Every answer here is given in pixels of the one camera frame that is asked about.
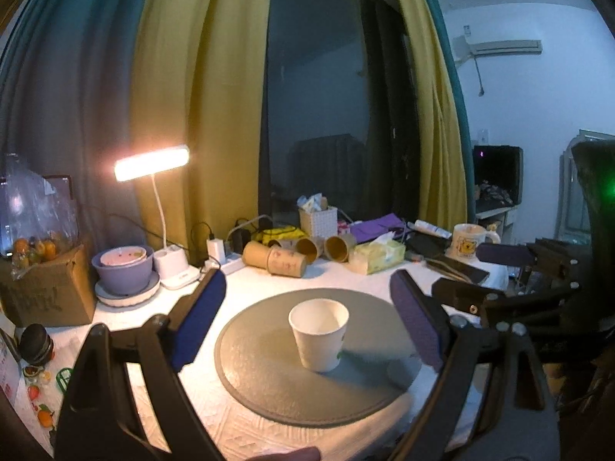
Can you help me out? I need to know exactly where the green tissue box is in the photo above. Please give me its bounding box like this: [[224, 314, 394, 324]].
[[347, 232, 407, 276]]

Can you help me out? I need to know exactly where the framed mirror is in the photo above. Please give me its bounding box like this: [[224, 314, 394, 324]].
[[556, 129, 615, 242]]

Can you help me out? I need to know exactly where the white round plate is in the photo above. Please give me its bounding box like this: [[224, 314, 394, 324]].
[[94, 271, 161, 309]]

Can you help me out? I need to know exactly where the white tablecloth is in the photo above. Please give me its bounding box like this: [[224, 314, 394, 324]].
[[14, 245, 510, 461]]

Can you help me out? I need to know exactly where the black wallet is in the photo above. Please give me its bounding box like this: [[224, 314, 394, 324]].
[[405, 232, 455, 259]]

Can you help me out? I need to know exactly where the clear plastic bag of fruit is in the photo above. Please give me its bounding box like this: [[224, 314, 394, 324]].
[[0, 153, 80, 270]]

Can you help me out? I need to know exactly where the yellow curtain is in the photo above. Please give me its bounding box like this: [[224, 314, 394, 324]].
[[129, 0, 276, 268], [383, 0, 470, 232]]

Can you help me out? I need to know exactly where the white air conditioner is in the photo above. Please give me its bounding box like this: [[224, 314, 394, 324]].
[[450, 33, 544, 60]]

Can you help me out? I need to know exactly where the black monitor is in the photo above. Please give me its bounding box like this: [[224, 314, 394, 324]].
[[473, 143, 525, 208]]

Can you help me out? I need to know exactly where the dark window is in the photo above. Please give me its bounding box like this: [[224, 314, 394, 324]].
[[258, 0, 422, 234]]

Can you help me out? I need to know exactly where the yellow and black pouch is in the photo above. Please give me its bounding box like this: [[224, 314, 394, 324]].
[[252, 224, 309, 245]]

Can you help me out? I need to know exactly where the white power strip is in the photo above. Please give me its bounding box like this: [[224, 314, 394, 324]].
[[200, 251, 247, 275]]

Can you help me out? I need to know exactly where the white paper cup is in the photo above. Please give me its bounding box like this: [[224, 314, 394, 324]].
[[288, 299, 349, 373]]

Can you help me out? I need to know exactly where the purple cloth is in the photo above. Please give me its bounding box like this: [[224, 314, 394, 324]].
[[349, 213, 410, 244]]

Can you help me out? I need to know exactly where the grey round mat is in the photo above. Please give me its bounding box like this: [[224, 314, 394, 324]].
[[214, 288, 435, 427]]

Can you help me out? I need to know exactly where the black round lid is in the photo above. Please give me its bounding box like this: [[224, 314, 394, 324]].
[[18, 323, 55, 366]]

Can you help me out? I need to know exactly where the white woven basket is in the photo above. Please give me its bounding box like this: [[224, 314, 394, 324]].
[[298, 194, 339, 239]]

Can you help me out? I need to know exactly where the white mug with yellow print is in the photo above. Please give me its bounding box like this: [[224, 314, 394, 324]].
[[450, 223, 501, 260]]

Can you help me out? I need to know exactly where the cardboard box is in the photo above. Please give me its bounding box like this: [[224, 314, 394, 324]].
[[0, 243, 99, 328]]

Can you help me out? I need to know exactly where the black smartphone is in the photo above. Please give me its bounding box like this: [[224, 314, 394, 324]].
[[425, 254, 491, 285]]

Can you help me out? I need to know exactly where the purple bowl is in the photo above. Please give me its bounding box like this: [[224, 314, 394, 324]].
[[91, 245, 155, 297]]

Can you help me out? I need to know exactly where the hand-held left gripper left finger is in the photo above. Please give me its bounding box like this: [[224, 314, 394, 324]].
[[54, 269, 228, 461]]

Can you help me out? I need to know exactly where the white tube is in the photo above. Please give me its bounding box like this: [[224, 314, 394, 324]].
[[412, 219, 453, 238]]

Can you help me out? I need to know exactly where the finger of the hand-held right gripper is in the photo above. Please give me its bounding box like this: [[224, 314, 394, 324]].
[[475, 240, 584, 282], [431, 279, 580, 331]]

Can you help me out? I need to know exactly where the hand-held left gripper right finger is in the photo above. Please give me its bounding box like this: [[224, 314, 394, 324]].
[[389, 270, 549, 461]]

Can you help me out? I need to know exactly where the white desk lamp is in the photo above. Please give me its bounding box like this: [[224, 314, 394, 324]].
[[114, 144, 201, 290]]

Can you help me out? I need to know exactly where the white cabinet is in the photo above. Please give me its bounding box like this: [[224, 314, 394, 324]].
[[473, 203, 520, 247]]

